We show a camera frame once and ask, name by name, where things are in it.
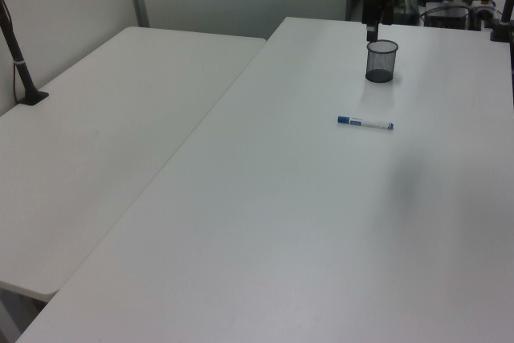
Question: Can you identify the black camera pole with base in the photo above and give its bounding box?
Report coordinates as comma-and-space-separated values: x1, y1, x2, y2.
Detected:
0, 0, 50, 108

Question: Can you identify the black mesh pen cup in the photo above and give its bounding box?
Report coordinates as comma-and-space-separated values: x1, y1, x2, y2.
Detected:
365, 39, 399, 84

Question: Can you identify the grey control box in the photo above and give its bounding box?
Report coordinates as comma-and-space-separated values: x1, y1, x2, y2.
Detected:
424, 0, 471, 31

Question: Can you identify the black camera pole with clamp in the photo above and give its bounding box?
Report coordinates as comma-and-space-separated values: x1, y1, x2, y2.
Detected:
488, 0, 514, 43

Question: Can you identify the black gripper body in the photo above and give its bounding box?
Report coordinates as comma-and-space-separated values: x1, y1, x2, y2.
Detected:
361, 0, 381, 27

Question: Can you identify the blue and white marker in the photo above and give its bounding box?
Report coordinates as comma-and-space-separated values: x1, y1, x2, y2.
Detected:
337, 115, 396, 131

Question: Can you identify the emergency stop button box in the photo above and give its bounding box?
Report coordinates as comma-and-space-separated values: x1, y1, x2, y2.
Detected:
468, 0, 497, 19

